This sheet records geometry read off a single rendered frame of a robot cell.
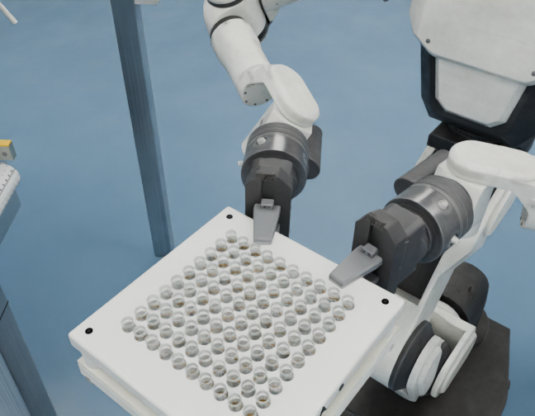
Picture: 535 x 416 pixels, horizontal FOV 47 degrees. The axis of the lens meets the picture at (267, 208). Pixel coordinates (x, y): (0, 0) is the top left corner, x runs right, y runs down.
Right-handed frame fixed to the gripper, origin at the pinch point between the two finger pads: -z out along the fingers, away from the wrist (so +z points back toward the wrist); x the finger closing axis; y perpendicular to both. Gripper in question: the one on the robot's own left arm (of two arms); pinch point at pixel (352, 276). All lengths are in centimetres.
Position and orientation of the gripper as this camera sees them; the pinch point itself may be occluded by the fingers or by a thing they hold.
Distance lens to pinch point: 68.1
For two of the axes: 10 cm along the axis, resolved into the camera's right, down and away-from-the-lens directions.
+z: 7.2, -4.4, 5.4
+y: -7.0, -4.7, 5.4
